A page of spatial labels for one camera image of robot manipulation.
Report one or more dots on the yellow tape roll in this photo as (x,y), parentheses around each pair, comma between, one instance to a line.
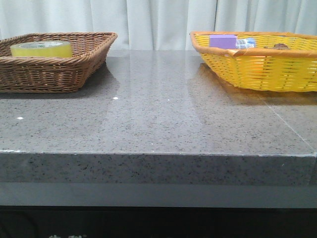
(59,49)

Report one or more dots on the white curtain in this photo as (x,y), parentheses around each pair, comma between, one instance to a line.
(156,24)

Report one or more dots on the purple foam cube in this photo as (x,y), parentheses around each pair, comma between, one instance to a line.
(223,41)

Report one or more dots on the blue white wrapped packet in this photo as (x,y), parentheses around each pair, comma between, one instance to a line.
(245,43)

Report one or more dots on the yellow woven basket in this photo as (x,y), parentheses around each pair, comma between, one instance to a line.
(262,69)

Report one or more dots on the brown toy lion figure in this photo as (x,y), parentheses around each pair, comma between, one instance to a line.
(279,46)

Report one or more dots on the brown wicker basket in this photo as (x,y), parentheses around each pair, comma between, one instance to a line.
(53,75)

